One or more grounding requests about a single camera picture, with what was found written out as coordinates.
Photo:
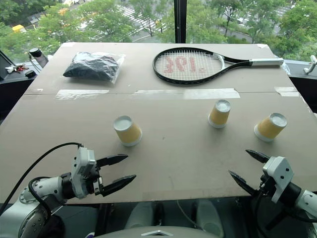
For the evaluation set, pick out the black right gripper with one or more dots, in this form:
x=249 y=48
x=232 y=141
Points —
x=266 y=186

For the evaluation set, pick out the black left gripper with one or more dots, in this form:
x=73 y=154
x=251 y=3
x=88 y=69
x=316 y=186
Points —
x=98 y=184

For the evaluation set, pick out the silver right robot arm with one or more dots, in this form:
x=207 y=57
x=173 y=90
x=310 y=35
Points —
x=308 y=202

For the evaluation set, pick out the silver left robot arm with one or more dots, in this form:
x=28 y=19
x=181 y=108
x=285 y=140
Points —
x=29 y=218

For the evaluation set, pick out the yellow paper cup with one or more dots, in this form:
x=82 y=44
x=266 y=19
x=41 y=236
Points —
x=127 y=132
x=219 y=114
x=270 y=127

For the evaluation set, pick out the grey rounded shape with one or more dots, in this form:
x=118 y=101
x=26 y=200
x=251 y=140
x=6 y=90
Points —
x=209 y=218
x=142 y=214

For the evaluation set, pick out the brown cardboard sheet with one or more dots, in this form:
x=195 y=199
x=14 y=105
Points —
x=138 y=77
x=173 y=153

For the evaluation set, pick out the silver robot torso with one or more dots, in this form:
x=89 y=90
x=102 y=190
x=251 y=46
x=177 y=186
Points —
x=153 y=233

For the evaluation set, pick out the clear tape strip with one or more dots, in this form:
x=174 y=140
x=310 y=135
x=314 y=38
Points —
x=287 y=91
x=81 y=93
x=193 y=93

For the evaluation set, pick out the plastic bag with dark cloth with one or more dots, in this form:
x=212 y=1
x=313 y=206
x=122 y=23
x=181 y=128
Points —
x=92 y=65

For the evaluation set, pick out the black and white tennis racket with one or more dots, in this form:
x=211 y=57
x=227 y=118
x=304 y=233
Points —
x=224 y=63

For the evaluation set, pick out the small black round disc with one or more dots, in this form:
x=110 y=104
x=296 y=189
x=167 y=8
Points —
x=30 y=73

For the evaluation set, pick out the black side desk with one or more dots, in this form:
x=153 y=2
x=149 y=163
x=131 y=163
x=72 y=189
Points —
x=12 y=86

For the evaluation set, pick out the black bottle with round cap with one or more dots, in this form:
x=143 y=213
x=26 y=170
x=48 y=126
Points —
x=39 y=58

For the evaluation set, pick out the red key bunch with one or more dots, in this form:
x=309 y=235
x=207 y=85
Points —
x=21 y=68

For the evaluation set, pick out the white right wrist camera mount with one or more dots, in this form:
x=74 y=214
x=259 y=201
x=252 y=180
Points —
x=280 y=173

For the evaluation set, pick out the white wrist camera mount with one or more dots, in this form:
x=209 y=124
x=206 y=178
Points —
x=83 y=171
x=280 y=173

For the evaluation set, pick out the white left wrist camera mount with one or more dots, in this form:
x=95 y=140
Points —
x=83 y=171

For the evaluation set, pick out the black window frame post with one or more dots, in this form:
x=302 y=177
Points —
x=180 y=19

